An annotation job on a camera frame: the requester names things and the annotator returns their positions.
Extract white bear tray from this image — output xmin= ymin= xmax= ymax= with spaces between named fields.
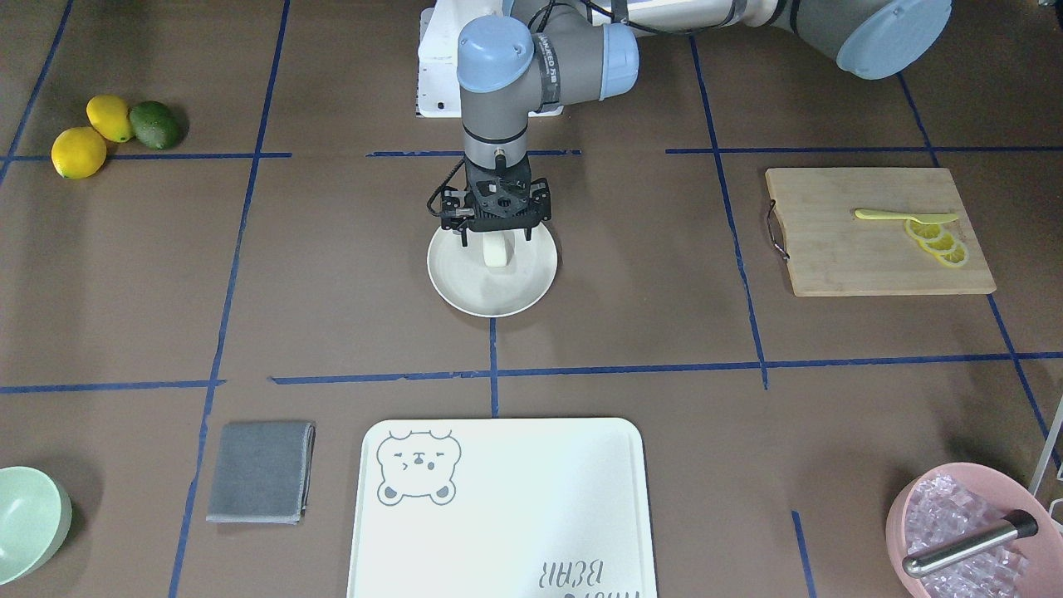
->
xmin=345 ymin=417 xmax=659 ymax=597

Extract lemon slices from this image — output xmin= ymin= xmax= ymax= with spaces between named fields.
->
xmin=904 ymin=220 xmax=971 ymax=268

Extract grey folded cloth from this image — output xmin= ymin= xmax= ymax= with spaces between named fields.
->
xmin=206 ymin=420 xmax=316 ymax=525

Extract steel ice scoop handle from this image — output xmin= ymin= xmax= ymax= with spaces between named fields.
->
xmin=901 ymin=510 xmax=1040 ymax=579

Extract yellow lemon front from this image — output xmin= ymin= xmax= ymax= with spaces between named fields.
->
xmin=51 ymin=126 xmax=107 ymax=180

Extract mint green bowl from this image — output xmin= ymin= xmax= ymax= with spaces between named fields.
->
xmin=1 ymin=466 xmax=72 ymax=585

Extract yellow plastic knife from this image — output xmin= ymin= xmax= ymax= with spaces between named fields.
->
xmin=853 ymin=208 xmax=959 ymax=226

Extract white round plate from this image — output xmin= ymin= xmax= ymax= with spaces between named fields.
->
xmin=426 ymin=224 xmax=559 ymax=318

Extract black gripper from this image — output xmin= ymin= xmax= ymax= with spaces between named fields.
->
xmin=438 ymin=159 xmax=553 ymax=247

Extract green lime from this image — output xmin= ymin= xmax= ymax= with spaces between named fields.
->
xmin=129 ymin=100 xmax=184 ymax=150

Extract white steamed bun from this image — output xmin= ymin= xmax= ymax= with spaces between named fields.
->
xmin=480 ymin=230 xmax=514 ymax=269

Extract bamboo cutting board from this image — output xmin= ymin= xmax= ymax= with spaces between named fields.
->
xmin=766 ymin=167 xmax=997 ymax=297

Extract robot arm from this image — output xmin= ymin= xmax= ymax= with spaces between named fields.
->
xmin=428 ymin=1 xmax=954 ymax=242

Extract pink ice bowl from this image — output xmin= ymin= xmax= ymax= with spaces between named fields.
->
xmin=884 ymin=463 xmax=1062 ymax=597

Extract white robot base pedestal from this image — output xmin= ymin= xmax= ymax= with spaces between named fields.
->
xmin=417 ymin=1 xmax=547 ymax=118

